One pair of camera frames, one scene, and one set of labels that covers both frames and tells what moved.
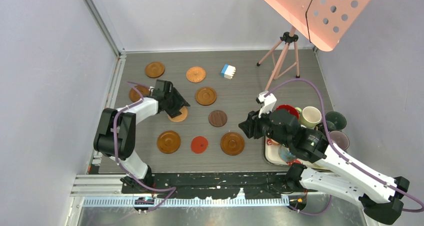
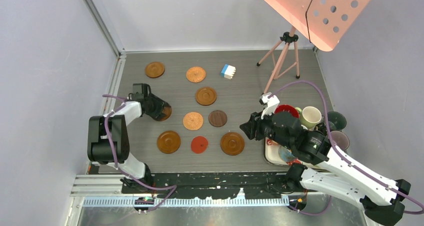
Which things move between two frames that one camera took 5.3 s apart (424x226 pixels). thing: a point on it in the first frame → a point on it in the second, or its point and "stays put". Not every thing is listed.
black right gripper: [252, 122] stays put
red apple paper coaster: [199, 144] stays put
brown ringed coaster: [168, 142] stays put
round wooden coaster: [181, 117] → [193, 121]
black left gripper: [175, 111] → [157, 114]
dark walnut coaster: [217, 118] stays put
